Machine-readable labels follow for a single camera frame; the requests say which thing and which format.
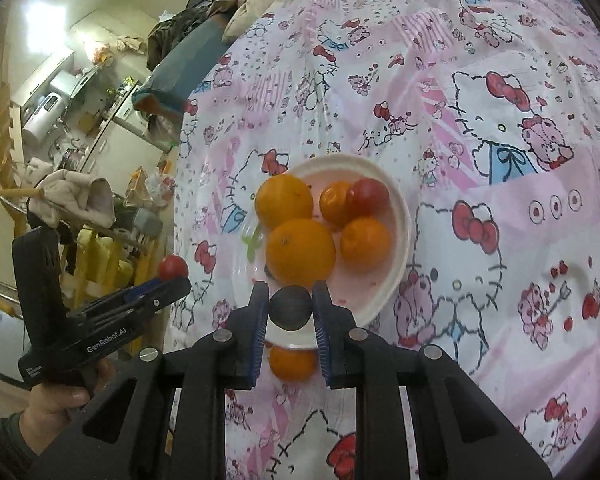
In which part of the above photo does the yellow stool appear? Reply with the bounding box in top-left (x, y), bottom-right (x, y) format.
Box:
top-left (72, 227), bottom-right (158, 356)

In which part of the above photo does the small mandarin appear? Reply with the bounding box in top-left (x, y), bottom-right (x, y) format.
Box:
top-left (269, 345), bottom-right (319, 382)
top-left (339, 217), bottom-right (392, 270)
top-left (319, 181), bottom-right (356, 227)

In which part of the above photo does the pink cartoon cat printed blanket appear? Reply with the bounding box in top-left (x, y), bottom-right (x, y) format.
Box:
top-left (162, 0), bottom-right (600, 480)

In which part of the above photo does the white kitchen cabinet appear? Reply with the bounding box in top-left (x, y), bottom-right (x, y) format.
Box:
top-left (80, 110), bottom-right (146, 176)

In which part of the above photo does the person's left hand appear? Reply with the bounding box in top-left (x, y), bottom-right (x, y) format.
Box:
top-left (19, 357), bottom-right (117, 441)

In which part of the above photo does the pink fleece robe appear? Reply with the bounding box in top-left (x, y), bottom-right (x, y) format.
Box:
top-left (22, 157), bottom-right (116, 228)

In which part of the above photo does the small red cherry tomato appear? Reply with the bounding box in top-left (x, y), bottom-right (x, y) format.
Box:
top-left (158, 255), bottom-right (190, 282)

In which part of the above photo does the pink plate with white rim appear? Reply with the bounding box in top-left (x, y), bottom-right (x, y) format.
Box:
top-left (230, 154), bottom-right (412, 350)

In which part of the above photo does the large smooth orange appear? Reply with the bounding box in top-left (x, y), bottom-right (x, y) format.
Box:
top-left (255, 173), bottom-right (314, 231)

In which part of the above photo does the white water heater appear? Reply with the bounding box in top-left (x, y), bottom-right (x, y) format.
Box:
top-left (20, 92), bottom-right (66, 146)

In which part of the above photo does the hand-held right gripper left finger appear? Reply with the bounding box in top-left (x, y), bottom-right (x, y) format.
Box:
top-left (62, 281), bottom-right (271, 480)

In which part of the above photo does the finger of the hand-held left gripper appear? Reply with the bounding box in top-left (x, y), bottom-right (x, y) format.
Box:
top-left (69, 277), bottom-right (193, 333)
top-left (111, 280), bottom-right (167, 303)

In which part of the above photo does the pile of dark clothes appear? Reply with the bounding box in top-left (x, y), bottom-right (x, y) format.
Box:
top-left (145, 0), bottom-right (261, 71)

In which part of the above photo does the dark purple plum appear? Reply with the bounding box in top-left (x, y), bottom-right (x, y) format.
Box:
top-left (269, 285), bottom-right (314, 332)

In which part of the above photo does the white plastic bag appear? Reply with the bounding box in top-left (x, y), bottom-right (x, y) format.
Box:
top-left (144, 167), bottom-right (177, 208)

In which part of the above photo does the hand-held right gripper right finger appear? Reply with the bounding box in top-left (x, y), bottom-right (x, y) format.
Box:
top-left (311, 280), bottom-right (553, 480)

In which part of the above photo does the white washing machine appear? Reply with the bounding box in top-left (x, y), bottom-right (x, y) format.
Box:
top-left (130, 105), bottom-right (176, 153)

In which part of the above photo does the large orange with navel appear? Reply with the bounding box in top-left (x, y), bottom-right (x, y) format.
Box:
top-left (265, 218), bottom-right (337, 286)

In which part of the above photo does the person's left forearm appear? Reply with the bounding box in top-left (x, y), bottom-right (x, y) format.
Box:
top-left (0, 412), bottom-right (41, 480)

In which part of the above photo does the grey square object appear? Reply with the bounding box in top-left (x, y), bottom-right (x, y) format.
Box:
top-left (132, 207), bottom-right (163, 238)

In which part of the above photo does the hanging bag with orange contents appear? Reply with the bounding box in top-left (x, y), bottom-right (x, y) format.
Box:
top-left (92, 42), bottom-right (116, 66)

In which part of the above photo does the range hood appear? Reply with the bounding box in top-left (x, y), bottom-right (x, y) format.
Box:
top-left (50, 70), bottom-right (101, 98)

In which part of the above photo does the metal pot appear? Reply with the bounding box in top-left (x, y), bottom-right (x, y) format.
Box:
top-left (55, 147), bottom-right (86, 171)

